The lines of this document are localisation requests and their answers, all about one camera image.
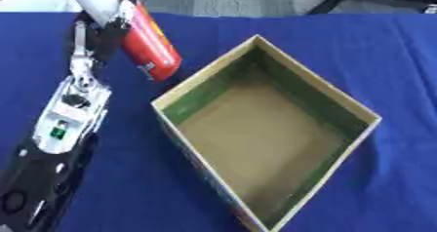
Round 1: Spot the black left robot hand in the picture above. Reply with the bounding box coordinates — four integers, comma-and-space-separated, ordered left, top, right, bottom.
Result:
60, 0, 142, 78

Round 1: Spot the red and white bottle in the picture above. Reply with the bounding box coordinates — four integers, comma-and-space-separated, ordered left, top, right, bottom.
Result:
58, 0, 184, 83

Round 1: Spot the tan cardboard box green inside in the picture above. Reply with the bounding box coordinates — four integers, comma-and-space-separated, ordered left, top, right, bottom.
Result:
150, 34, 384, 232

